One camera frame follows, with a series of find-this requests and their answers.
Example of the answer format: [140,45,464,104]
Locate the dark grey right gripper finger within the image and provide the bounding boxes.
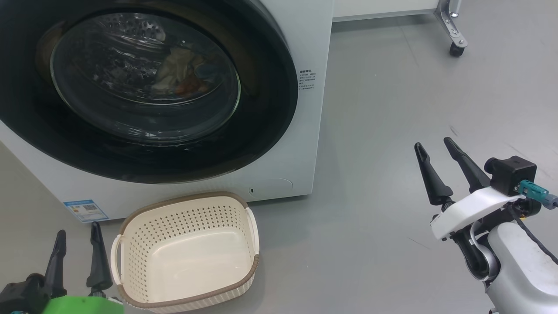
[414,142,454,206]
[443,137,491,193]

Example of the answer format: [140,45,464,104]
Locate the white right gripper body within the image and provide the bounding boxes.
[431,187,526,240]

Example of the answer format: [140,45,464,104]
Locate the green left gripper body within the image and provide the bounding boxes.
[41,294,125,314]

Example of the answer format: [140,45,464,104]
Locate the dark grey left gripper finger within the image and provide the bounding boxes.
[86,222,114,295]
[44,230,67,297]

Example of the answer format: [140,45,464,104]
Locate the round dark glass washer door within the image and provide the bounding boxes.
[0,0,299,184]

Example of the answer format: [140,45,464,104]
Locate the blue bear print garment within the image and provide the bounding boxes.
[150,46,214,96]

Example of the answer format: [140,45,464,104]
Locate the white Hisense washing machine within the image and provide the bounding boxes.
[0,0,334,223]

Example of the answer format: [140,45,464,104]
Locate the blue energy label sticker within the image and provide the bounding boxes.
[63,199,109,224]

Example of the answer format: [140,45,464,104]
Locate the cream perforated laundry basket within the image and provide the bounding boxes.
[110,191,261,314]

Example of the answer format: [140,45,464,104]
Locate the white partition panel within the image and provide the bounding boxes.
[332,0,441,22]

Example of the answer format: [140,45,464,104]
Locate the thin black cable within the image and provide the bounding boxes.
[508,205,558,264]

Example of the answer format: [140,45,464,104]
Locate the teal cable connector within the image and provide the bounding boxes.
[518,180,558,210]

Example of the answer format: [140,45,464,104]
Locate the metal caster bracket with wheel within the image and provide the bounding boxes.
[434,0,468,57]

